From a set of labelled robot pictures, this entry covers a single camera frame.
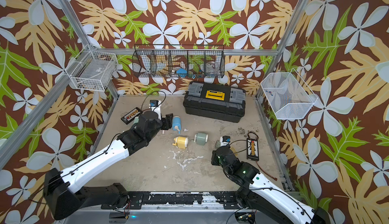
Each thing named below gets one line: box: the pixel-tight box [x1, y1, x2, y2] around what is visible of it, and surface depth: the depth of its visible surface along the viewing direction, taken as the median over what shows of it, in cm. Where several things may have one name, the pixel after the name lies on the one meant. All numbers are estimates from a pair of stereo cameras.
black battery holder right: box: [246, 137, 260, 162], surface depth 93 cm
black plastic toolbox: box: [182, 81, 247, 124], surface depth 98 cm
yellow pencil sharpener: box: [172, 136, 189, 149], surface depth 90 cm
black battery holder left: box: [120, 106, 143, 125], surface depth 109 cm
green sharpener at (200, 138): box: [191, 131, 209, 146], surface depth 90 cm
